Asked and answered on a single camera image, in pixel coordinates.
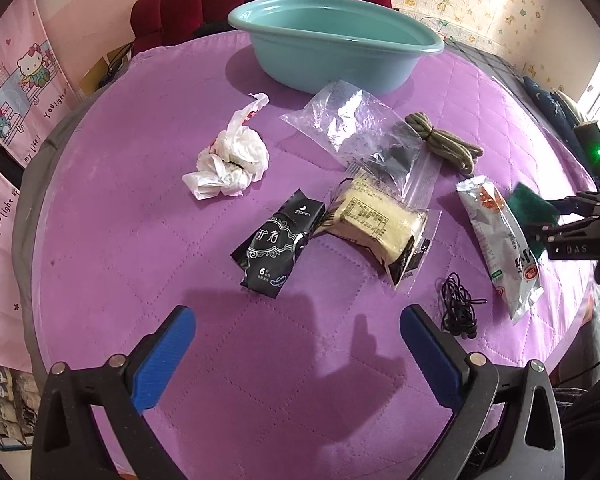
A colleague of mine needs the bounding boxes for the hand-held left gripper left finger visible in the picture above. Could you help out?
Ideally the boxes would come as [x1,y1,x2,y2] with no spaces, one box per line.
[30,305,197,480]

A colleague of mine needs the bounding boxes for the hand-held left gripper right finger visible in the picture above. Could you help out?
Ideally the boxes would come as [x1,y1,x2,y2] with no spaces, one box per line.
[400,304,566,480]

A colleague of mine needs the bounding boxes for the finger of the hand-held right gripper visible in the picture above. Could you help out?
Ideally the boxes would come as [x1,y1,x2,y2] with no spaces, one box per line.
[534,216,600,262]
[547,191,600,217]

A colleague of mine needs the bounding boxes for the green sponge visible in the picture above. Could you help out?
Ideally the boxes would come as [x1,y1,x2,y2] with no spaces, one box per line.
[502,182,561,260]

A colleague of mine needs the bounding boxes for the black earphones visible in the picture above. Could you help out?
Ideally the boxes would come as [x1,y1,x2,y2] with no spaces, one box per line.
[435,272,488,340]

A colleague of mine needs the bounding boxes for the silver snack packet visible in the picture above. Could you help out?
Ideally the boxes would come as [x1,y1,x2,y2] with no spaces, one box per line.
[455,176,545,323]

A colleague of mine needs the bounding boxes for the olive cord bundle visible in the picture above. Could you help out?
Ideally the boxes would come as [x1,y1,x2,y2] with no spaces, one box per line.
[405,112,485,177]

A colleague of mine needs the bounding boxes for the beige packet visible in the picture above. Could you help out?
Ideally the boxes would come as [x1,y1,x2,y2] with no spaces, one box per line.
[312,170,431,288]

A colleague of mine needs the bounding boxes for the black pad packet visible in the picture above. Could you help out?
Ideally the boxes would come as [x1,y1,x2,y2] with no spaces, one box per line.
[231,189,327,298]

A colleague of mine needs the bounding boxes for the teal plastic basin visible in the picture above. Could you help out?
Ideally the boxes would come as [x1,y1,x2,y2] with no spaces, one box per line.
[227,0,446,95]

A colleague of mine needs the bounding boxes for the navy pillow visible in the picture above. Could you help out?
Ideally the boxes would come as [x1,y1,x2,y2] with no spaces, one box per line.
[522,77,581,141]

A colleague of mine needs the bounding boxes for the grey plaid bedsheet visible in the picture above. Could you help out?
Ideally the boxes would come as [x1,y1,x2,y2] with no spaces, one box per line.
[445,40,581,161]

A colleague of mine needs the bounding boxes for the black cloth piece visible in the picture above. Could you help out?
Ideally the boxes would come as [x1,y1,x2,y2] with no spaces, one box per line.
[375,142,423,181]

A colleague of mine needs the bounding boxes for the grey bedding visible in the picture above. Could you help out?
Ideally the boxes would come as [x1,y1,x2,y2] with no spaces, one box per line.
[12,105,88,376]

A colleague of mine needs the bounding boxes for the crumpled white plastic bag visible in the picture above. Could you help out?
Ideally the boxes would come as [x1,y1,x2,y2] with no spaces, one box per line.
[182,92,271,201]

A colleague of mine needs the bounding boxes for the clear zip bag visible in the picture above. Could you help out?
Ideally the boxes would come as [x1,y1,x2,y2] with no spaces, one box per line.
[280,80,438,211]

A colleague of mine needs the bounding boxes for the purple quilted mat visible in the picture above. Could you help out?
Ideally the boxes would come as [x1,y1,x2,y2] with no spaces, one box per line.
[32,35,598,461]

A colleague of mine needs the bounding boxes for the open cardboard box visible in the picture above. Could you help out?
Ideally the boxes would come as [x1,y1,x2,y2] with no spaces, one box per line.
[82,52,131,92]

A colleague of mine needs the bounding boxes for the pink printed wall cloth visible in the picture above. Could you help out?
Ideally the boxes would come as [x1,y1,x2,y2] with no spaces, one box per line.
[0,0,73,376]

